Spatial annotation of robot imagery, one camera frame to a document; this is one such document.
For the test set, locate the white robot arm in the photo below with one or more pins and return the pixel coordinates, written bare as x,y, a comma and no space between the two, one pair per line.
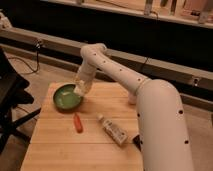
164,140

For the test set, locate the green ceramic bowl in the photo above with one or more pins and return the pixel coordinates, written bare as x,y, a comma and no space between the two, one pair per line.
64,98

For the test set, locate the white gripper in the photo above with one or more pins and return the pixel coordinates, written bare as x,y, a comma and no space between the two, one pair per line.
84,82

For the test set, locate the white paper cup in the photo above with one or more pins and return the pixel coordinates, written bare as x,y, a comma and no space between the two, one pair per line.
131,99

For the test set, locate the white sponge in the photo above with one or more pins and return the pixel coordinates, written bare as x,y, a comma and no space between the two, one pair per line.
78,91

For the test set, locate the black remote control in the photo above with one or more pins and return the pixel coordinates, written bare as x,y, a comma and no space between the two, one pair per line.
136,142

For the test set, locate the black office chair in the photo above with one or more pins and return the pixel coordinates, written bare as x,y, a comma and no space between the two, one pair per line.
12,93

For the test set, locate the orange carrot toy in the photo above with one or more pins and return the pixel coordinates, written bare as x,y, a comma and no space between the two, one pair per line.
78,124

